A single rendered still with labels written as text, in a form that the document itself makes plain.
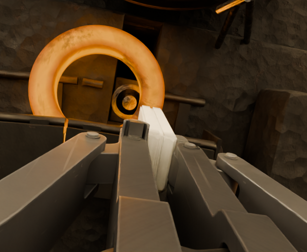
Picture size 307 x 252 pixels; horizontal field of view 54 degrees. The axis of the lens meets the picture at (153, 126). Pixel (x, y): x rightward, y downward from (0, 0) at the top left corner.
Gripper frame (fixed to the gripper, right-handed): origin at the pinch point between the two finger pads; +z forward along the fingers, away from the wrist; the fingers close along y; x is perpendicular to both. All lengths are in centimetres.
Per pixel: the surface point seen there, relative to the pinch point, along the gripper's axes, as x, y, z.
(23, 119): -5.6, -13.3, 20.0
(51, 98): -3.2, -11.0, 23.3
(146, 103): -1.7, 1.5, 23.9
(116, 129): -5.1, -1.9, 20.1
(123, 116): -6.1, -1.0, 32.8
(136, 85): -0.7, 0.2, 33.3
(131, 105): -3.6, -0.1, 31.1
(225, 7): 11.0, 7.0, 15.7
